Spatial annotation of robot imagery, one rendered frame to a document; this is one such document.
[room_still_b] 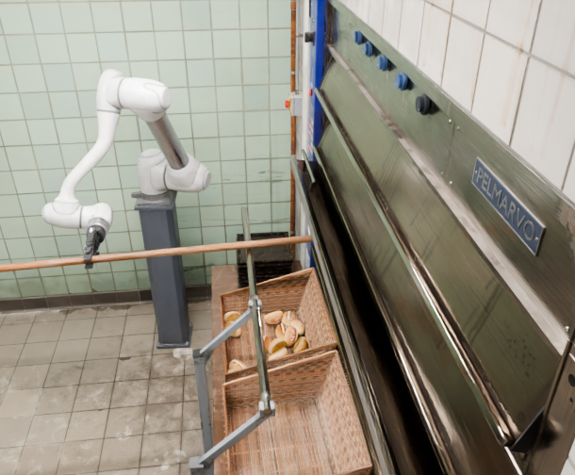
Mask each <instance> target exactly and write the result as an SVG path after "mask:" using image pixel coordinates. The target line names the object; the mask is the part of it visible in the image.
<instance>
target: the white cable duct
mask: <svg viewBox="0 0 575 475"><path fill-rule="evenodd" d="M308 16H309V0H304V32H307V31H308ZM307 67H308V42H304V59H303V126H302V149H304V150H305V152H306V118H307ZM304 220H305V214H304V208H303V205H302V202H301V236H304ZM300 261H301V264H302V268H303V270H304V243H301V260H300Z"/></svg>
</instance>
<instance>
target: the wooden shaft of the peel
mask: <svg viewBox="0 0 575 475"><path fill-rule="evenodd" d="M307 242H313V239H312V236H300V237H281V238H271V239H261V240H251V241H241V242H231V243H222V244H211V245H202V246H191V247H182V248H171V249H161V250H152V251H141V252H132V253H121V254H102V255H93V256H92V257H91V261H83V257H84V256H82V257H73V258H62V259H52V260H42V261H32V262H23V263H12V264H3V265H0V272H4V271H14V270H33V269H43V268H53V267H62V266H72V265H82V264H92V263H102V262H111V261H122V260H131V259H142V258H151V257H161V256H171V255H180V254H199V253H209V252H219V251H229V250H238V249H249V248H258V247H269V246H278V245H288V244H298V243H307Z"/></svg>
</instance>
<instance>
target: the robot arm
mask: <svg viewBox="0 0 575 475"><path fill-rule="evenodd" d="M171 101H172V95H171V92H170V90H169V89H168V87H167V86H165V85H164V84H162V83H160V82H158V81H155V80H152V79H147V78H138V77H131V78H127V77H124V74H123V73H122V72H120V71H119V70H116V69H106V70H105V71H104V72H103V73H102V75H101V78H100V80H99V84H98V88H97V95H96V109H97V120H98V129H99V135H98V140H97V141H96V143H95V145H94V146H93V148H92V149H91V150H90V151H89V152H88V153H87V155H86V156H85V157H84V158H83V159H82V160H81V161H80V162H79V163H78V164H77V165H76V167H75V168H74V169H73V170H72V171H71V172H70V173H69V175H68V176H67V177H66V179H65V180H64V182H63V185H62V187H61V191H60V194H59V195H58V197H57V198H56V199H55V201H54V202H53V203H48V204H47V205H45V206H44V207H43V208H42V218H43V220H44V221H46V222H47V223H48V224H50V225H53V226H56V227H61V228H68V229H86V233H87V235H86V238H87V239H86V243H85V244H86V245H87V247H84V250H86V251H85V254H84V257H83V261H91V257H92V256H93V255H99V254H100V252H99V251H97V250H98V248H99V246H100V244H101V243H102V242H103V241H104V239H105V238H106V236H107V232H108V229H109V228H110V226H111V224H112V221H113V212H112V208H111V207H110V206H109V205H108V204H106V203H99V204H96V205H90V206H82V205H80V203H79V201H78V200H77V199H76V197H75V188H76V186H77V184H78V183H79V182H80V181H81V180H82V179H83V178H84V177H85V176H86V175H87V174H88V173H89V172H90V171H91V170H92V169H93V168H94V167H95V166H96V165H97V164H98V163H99V162H100V161H101V160H102V159H103V157H104V156H105V155H106V154H107V152H108V151H109V149H110V147H111V145H112V143H113V140H114V138H115V134H116V129H117V125H118V122H119V119H120V116H121V110H122V109H130V110H131V111H132V112H133V113H135V114H136V115H137V116H138V117H140V118H141V119H142V120H144V121H145V122H146V124H147V125H148V127H149V129H150V131H151V133H152V134H153V136H154V138H155V140H156V142H157V144H158V146H159V148H160V150H161V151H160V150H158V149H148V150H145V151H143V152H142V153H141V155H140V157H139V160H138V167H137V171H138V179H139V184H140V191H137V192H132V193H131V197H132V198H136V199H139V200H138V201H137V206H143V205H171V204H172V202H171V200H172V196H173V193H174V191H175V190H176V191H182V192H192V193H193V192H200V191H203V190H205V189H206V188H208V186H209V184H210V180H211V173H210V171H209V169H208V167H207V166H205V165H204V164H201V163H200V162H199V161H198V160H197V159H195V158H194V157H193V156H192V155H191V154H189V153H186V152H185V150H184V148H183V146H182V144H181V142H180V140H179V138H178V137H177V135H176V133H175V131H174V129H173V126H172V124H171V122H170V120H169V118H168V116H167V114H166V112H165V111H166V110H167V109H168V108H169V106H170V104H171Z"/></svg>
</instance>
